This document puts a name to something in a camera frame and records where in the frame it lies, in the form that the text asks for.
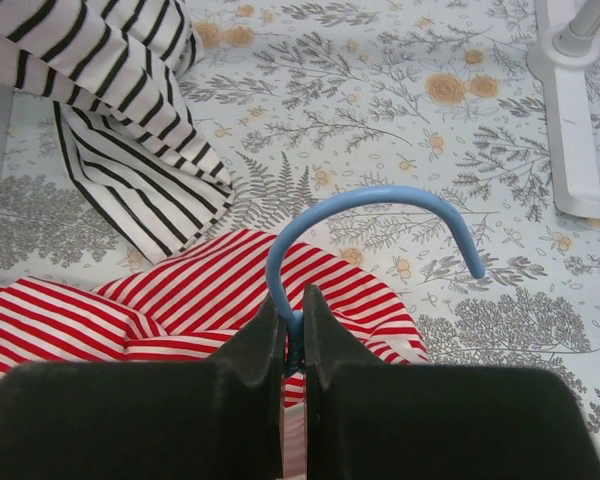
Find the floral table mat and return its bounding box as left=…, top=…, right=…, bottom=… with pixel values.
left=0, top=1, right=600, bottom=460

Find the blue wire hanger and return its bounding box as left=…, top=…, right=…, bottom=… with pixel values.
left=265, top=186, right=486, bottom=377

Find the black white striped tank top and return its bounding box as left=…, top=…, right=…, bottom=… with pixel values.
left=0, top=1, right=233, bottom=262

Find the red white striped tank top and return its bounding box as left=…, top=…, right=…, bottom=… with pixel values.
left=0, top=230, right=426, bottom=471

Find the white clothes rack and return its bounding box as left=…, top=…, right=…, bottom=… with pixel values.
left=0, top=1, right=600, bottom=221

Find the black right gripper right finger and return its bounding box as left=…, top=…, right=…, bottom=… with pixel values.
left=303, top=286, right=600, bottom=479

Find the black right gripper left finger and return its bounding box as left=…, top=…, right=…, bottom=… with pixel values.
left=0, top=300, right=285, bottom=479

